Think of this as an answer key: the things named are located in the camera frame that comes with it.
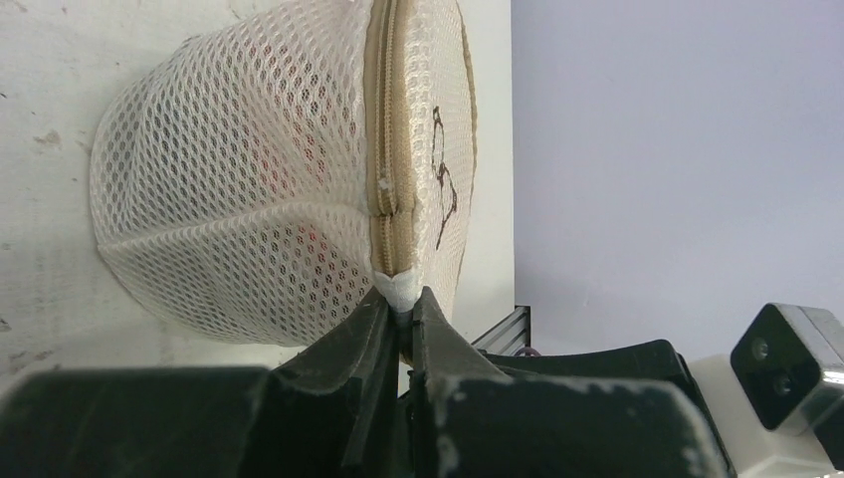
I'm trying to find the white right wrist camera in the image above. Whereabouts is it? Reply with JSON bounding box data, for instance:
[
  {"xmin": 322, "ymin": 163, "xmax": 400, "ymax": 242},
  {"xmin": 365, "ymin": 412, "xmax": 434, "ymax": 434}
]
[{"xmin": 690, "ymin": 303, "xmax": 843, "ymax": 477}]

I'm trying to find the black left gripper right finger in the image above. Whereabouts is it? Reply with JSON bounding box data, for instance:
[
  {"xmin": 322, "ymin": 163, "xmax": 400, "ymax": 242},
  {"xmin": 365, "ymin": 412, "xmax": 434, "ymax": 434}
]
[{"xmin": 411, "ymin": 289, "xmax": 728, "ymax": 477}]

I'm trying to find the aluminium front frame rail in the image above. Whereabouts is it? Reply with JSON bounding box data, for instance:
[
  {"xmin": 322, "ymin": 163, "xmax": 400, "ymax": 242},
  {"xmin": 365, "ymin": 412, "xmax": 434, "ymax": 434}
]
[{"xmin": 472, "ymin": 306, "xmax": 531, "ymax": 357}]

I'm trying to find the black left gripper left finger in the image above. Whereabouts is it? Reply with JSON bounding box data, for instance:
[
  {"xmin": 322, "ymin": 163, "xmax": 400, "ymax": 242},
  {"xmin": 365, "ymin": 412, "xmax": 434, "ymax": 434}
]
[{"xmin": 1, "ymin": 291, "xmax": 397, "ymax": 477}]

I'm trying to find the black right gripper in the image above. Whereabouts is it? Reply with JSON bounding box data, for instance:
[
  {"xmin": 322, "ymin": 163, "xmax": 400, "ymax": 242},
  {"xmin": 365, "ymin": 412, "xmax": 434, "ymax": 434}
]
[{"xmin": 482, "ymin": 339, "xmax": 738, "ymax": 477}]

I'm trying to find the white mesh bag beige trim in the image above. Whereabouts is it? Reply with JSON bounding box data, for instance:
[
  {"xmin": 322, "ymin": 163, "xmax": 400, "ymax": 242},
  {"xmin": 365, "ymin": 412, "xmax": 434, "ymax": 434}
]
[{"xmin": 90, "ymin": 1, "xmax": 478, "ymax": 346}]

